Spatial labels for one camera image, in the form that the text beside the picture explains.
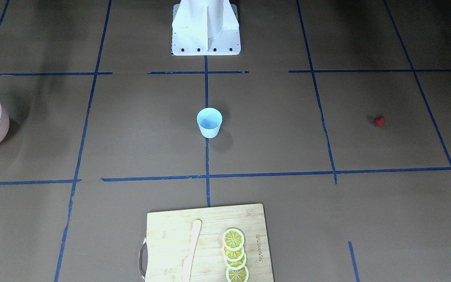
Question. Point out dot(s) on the light blue paper cup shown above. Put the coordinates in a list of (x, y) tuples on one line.
[(209, 121)]

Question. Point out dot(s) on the yellow plastic knife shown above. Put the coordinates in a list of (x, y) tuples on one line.
[(187, 264)]

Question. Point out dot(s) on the lemon slice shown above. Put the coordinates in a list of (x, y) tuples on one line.
[(237, 275), (235, 265), (234, 255), (233, 239)]

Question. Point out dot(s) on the bamboo cutting board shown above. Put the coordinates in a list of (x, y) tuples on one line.
[(168, 236)]

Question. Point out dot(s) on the red strawberry on table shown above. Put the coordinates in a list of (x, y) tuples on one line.
[(380, 121)]

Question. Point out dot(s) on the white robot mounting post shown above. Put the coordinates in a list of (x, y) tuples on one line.
[(205, 28)]

